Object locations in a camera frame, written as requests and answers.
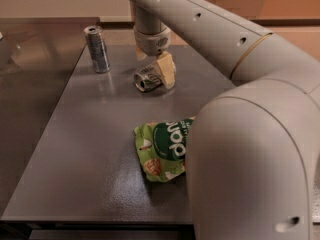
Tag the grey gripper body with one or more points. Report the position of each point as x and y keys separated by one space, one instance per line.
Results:
x=151 y=44

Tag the silver green 7up can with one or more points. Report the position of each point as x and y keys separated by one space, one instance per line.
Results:
x=147 y=79

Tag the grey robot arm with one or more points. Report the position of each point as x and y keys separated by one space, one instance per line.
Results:
x=252 y=151

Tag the tall silver blue can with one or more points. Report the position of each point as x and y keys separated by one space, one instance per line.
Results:
x=97 y=48

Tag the green rice chips bag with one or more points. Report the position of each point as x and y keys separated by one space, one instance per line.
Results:
x=161 y=148

